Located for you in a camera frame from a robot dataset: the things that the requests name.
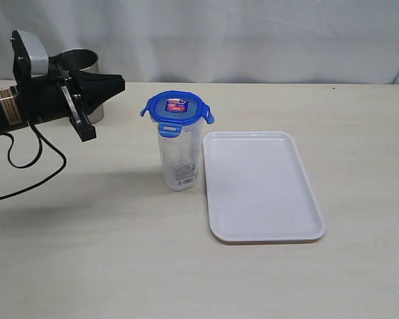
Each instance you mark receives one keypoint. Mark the clear plastic container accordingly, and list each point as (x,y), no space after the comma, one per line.
(180,153)

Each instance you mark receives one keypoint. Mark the blue container lid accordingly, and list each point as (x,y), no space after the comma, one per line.
(174,110)

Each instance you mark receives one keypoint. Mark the stainless steel cup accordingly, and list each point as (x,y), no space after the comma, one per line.
(83,60)

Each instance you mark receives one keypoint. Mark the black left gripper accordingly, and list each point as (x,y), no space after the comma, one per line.
(65,93)

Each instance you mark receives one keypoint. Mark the white plastic tray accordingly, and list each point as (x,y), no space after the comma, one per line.
(258,190)

